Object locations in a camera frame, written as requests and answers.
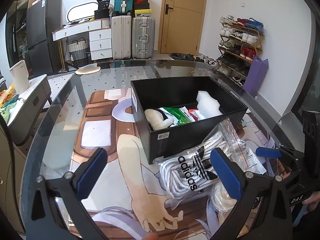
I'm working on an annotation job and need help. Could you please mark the white suitcase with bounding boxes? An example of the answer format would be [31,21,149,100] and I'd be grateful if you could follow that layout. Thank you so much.
[111,15,132,60]

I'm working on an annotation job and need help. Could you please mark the shoe rack with shoes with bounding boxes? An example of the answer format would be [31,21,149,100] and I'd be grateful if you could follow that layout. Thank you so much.
[216,15,264,87]

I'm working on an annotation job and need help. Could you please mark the person's right hand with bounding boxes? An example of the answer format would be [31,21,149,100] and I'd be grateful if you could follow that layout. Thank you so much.
[302,191,320,212]

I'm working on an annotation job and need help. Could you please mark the purple bag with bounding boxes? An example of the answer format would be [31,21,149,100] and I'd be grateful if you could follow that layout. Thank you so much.
[243,55,268,98]

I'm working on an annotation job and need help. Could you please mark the adidas bag white laces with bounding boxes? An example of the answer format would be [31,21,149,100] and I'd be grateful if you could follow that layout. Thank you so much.
[153,118,266,210]

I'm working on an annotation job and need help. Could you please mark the wooden yellow door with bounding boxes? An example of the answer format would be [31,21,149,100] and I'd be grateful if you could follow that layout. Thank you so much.
[158,0,206,55]

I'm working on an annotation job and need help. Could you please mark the cream plush toy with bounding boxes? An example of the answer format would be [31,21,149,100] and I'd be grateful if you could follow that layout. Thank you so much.
[144,109,174,131]

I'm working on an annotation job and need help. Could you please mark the white drawer desk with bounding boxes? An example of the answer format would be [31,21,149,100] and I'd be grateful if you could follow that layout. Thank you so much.
[52,18,112,60]

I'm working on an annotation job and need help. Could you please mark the black glass cabinet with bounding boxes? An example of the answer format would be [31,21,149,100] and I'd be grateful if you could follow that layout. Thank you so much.
[5,0,33,77]

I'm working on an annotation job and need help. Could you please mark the green white plastic pouch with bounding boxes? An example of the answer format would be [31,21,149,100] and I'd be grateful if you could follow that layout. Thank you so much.
[159,107,195,126]

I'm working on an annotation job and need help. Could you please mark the black refrigerator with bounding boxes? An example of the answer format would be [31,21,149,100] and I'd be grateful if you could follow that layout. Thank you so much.
[27,0,62,76]

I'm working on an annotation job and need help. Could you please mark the stacked shoe boxes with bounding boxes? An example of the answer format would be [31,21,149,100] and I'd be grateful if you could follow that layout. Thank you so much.
[133,0,152,17]

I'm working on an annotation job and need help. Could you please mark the bagged white rope coil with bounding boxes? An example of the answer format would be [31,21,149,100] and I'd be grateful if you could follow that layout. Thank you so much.
[209,182,238,214]

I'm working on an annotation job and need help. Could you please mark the grey side cabinet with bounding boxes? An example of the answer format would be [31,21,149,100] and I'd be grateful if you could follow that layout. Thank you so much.
[7,74,51,146]

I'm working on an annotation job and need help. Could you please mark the white woven basket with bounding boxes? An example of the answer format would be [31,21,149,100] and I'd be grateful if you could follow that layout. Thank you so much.
[68,37,89,68]

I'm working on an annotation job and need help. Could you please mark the red trimmed white packet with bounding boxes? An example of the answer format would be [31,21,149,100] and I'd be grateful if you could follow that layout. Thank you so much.
[188,109,206,121]

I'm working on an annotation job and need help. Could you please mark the white electric kettle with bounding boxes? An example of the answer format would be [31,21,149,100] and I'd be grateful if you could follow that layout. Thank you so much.
[10,60,30,94]

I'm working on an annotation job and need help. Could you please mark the silver suitcase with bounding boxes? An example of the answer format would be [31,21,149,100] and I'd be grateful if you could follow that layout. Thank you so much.
[131,16,156,59]

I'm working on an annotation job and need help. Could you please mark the black cardboard box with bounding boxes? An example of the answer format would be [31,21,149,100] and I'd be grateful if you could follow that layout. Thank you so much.
[131,76,247,164]

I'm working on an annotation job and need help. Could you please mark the white foam wrap piece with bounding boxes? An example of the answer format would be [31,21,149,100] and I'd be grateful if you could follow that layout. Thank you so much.
[196,90,222,118]

